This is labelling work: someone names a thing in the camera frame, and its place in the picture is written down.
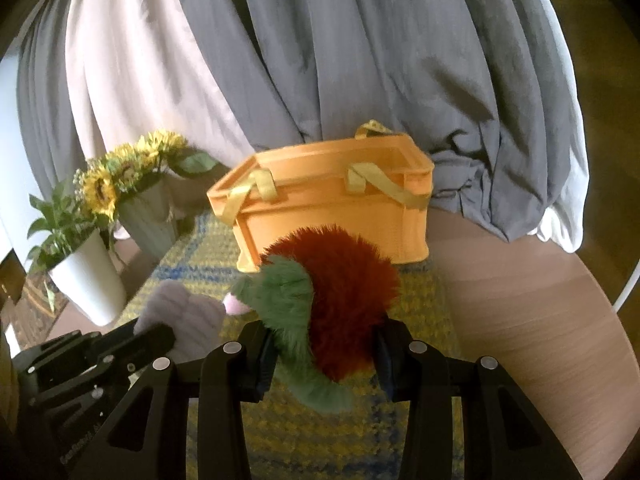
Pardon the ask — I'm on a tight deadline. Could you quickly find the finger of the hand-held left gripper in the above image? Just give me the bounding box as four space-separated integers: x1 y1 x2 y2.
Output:
95 321 179 372

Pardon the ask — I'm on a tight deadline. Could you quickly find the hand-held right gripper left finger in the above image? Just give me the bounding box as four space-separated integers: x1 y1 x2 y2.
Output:
87 320 281 480

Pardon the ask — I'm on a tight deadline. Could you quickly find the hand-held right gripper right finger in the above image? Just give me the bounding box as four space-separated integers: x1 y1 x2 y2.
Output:
372 320 571 480

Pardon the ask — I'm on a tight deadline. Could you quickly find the purple plush toy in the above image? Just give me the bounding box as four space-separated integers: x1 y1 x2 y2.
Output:
132 280 257 364

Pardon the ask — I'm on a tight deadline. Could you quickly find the red green strawberry plush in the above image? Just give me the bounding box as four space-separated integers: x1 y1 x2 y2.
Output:
230 225 402 412

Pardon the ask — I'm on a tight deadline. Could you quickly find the orange fabric basket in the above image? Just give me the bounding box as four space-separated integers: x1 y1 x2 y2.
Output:
206 120 435 274

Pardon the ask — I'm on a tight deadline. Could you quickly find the yellow blue plaid mat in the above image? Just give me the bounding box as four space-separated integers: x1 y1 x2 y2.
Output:
120 210 467 480

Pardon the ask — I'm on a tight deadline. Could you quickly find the white ribbed plant pot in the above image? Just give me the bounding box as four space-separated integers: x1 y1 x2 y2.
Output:
48 229 129 327

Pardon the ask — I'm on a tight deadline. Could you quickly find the brown patterned cloth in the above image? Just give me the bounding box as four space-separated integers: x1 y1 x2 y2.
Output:
10 274 72 357

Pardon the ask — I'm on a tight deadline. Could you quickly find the grey green vase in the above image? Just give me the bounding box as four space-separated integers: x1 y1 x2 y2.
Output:
116 180 179 264

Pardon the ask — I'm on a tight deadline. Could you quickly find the green leafy plant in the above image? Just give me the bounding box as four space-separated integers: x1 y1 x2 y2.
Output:
27 179 110 313

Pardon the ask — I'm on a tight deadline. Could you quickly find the sunflower bouquet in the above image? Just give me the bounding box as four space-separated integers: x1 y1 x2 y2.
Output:
74 130 222 222

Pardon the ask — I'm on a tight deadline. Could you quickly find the narrow grey curtain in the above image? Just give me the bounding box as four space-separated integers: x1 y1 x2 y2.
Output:
15 0 103 198

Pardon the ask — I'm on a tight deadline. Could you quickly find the white curtain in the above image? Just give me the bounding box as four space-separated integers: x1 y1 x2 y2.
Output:
536 0 589 255

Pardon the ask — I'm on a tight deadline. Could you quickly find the pink curtain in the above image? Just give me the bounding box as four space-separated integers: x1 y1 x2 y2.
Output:
64 0 262 173

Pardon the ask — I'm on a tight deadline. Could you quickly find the wide grey curtain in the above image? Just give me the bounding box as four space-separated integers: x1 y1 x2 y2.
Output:
172 0 576 247

